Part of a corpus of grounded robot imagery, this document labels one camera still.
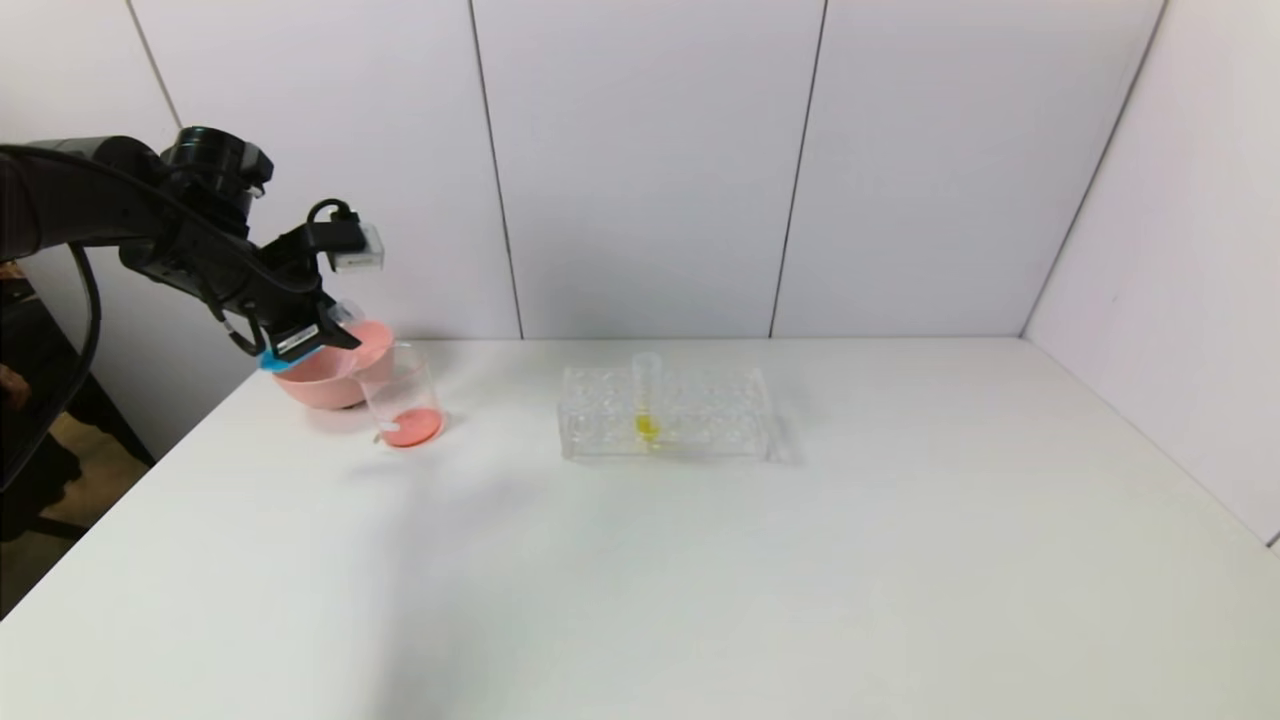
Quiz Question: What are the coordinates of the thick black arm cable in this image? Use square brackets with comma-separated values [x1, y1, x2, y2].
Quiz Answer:
[0, 243, 103, 491]

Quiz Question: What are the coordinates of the clear glass beaker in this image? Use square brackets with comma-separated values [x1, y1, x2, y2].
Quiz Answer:
[358, 344, 447, 449]

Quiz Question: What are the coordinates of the test tube with yellow pigment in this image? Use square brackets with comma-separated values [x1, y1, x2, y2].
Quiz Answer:
[633, 352, 662, 446]

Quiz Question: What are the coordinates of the clear acrylic test tube rack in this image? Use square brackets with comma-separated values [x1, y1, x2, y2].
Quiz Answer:
[558, 364, 773, 462]

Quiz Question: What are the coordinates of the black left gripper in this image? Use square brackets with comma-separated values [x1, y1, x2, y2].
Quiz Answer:
[202, 243, 363, 359]

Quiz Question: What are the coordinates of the pink plastic bowl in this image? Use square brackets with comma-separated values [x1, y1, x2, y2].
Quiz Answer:
[270, 320, 397, 411]

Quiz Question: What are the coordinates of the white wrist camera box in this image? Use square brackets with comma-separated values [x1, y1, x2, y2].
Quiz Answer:
[330, 222, 386, 274]

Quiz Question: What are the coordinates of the test tube with blue pigment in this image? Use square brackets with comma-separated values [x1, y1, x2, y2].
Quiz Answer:
[258, 298, 363, 375]

